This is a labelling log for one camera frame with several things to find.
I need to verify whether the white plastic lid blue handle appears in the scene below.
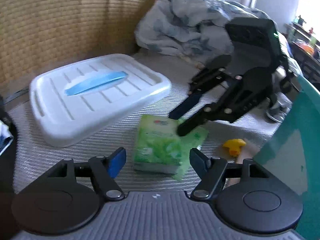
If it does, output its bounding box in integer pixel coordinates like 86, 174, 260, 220
29, 54, 171, 147

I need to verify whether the blue black clothing pile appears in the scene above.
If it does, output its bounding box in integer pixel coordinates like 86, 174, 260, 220
1, 96, 16, 235

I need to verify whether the green tissue pack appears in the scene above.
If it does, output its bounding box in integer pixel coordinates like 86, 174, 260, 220
133, 114, 208, 180

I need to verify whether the yellow rubber duck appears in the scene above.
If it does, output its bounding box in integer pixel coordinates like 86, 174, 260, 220
222, 139, 246, 157

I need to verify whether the grey woven seat mat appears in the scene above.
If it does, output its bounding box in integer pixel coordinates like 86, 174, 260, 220
5, 53, 279, 193

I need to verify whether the woven straw sofa backrest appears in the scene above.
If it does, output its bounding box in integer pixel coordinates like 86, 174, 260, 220
1, 0, 155, 95

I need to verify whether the floral white blue cloth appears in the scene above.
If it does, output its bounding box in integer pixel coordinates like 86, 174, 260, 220
134, 0, 304, 75

